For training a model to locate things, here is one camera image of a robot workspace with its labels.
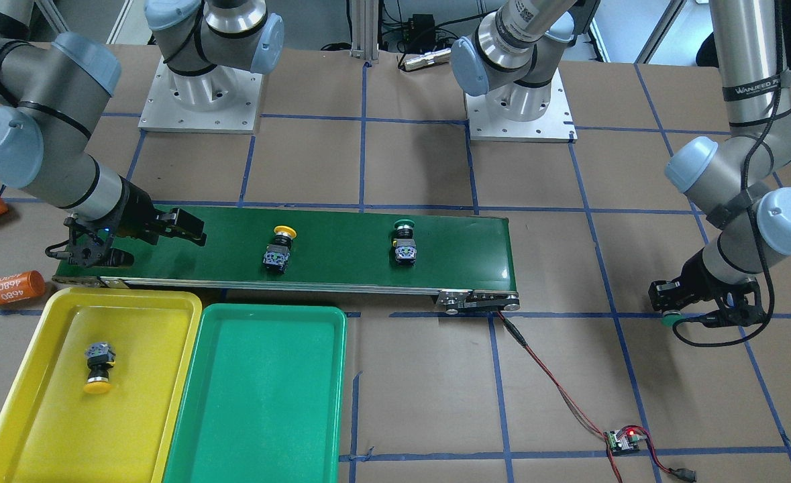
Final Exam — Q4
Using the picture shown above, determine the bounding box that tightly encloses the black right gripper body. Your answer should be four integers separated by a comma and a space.
45, 178, 167, 267

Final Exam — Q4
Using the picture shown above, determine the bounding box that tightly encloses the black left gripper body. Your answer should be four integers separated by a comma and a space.
649, 254, 766, 328

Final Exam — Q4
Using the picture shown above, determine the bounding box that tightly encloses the orange cylinder with 4680 print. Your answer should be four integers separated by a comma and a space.
0, 271, 46, 306

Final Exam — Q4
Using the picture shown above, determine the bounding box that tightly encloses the yellow mushroom push button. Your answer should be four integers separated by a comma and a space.
83, 341, 116, 394

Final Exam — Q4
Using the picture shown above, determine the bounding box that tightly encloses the green red push button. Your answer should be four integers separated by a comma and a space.
391, 218, 417, 266

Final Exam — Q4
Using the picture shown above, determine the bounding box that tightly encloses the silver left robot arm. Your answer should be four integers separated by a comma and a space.
450, 1, 791, 329

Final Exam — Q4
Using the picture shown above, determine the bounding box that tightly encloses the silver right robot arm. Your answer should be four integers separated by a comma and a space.
0, 1, 284, 267

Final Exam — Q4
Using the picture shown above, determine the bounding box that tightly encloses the small motor controller board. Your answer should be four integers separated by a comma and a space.
604, 425, 649, 456

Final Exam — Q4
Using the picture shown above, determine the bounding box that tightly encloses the yellow plastic tray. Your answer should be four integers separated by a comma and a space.
0, 288, 202, 482

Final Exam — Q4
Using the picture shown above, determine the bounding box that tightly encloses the green plastic tray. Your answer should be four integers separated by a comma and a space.
163, 303, 348, 482

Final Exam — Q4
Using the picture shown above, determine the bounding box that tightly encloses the green conveyor belt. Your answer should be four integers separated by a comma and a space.
54, 206, 520, 314

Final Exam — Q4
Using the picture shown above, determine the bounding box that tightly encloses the black electronics box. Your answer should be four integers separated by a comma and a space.
404, 13, 435, 47

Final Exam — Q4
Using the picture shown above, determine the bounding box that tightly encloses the silver cylindrical connector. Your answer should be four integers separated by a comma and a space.
399, 48, 451, 72

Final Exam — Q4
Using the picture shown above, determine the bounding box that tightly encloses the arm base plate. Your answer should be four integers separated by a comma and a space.
138, 62, 266, 134
464, 70, 578, 143

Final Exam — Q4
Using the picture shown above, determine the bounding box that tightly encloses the red black power cable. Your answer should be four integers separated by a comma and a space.
496, 311, 698, 483

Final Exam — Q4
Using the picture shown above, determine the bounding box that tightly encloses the aluminium frame post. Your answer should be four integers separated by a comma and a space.
348, 0, 380, 64

